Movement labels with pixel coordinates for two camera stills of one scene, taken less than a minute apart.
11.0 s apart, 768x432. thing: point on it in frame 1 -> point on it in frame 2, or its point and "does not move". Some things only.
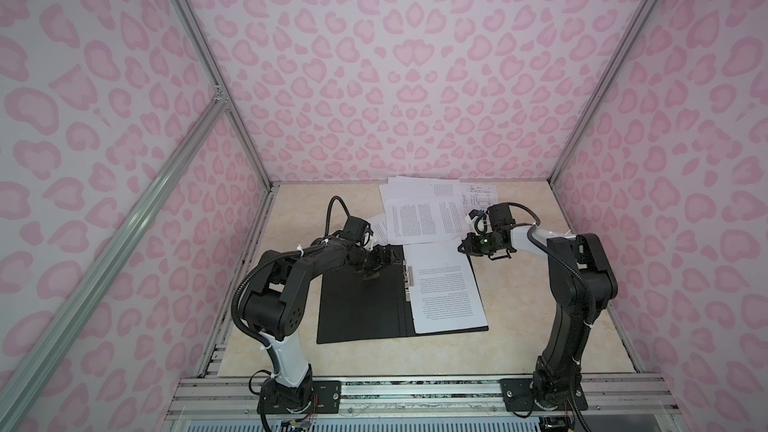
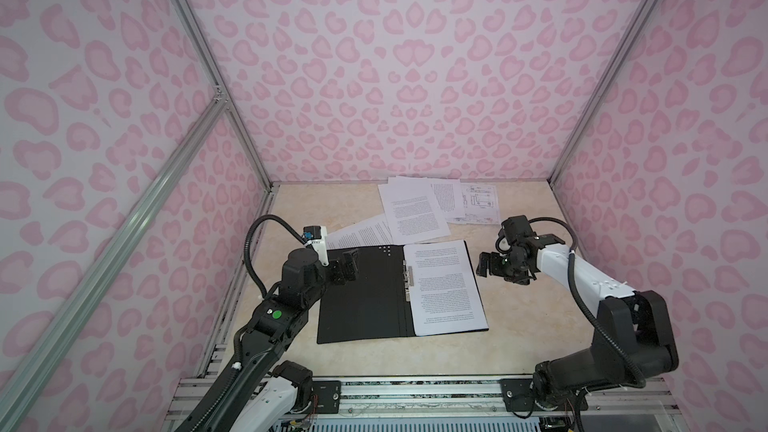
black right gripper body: [484, 244] -> [506, 266]
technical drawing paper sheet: [478, 196] does not move
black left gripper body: [370, 263] -> [336, 273]
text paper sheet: [444, 291] does not move
